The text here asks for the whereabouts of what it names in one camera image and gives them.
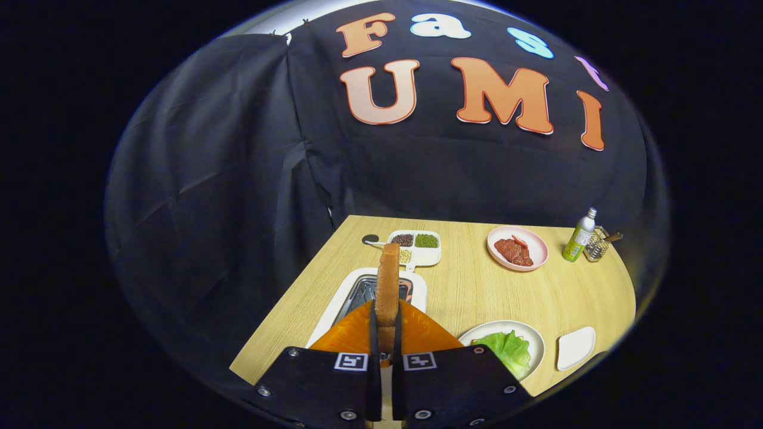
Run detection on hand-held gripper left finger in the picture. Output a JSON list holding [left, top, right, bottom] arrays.
[[253, 301, 382, 429]]

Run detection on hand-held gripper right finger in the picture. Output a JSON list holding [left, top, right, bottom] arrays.
[[390, 298, 533, 429]]

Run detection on green lettuce leaf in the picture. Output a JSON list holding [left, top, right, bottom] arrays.
[[474, 330, 532, 380]]

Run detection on plain bread slice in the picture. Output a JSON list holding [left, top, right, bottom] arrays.
[[375, 243, 401, 353]]

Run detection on round white plate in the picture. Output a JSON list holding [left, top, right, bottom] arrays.
[[458, 320, 545, 382]]

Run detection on white toaster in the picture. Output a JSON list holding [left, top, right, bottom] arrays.
[[305, 269, 428, 352]]

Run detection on white rectangular plate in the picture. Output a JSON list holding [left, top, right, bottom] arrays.
[[556, 326, 596, 372]]

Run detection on white divided condiment dish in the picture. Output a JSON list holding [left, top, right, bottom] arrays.
[[387, 230, 442, 272]]

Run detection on red meat slices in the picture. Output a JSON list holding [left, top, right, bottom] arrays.
[[494, 235, 534, 267]]

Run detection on pink round plate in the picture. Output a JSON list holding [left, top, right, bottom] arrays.
[[487, 226, 549, 272]]

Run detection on silver bottle with green label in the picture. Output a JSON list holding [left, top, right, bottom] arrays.
[[562, 207, 598, 263]]

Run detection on black backdrop cloth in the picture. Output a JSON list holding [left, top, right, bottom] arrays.
[[104, 0, 668, 382]]

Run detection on metal wire basket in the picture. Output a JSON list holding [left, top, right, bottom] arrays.
[[583, 226, 611, 263]]

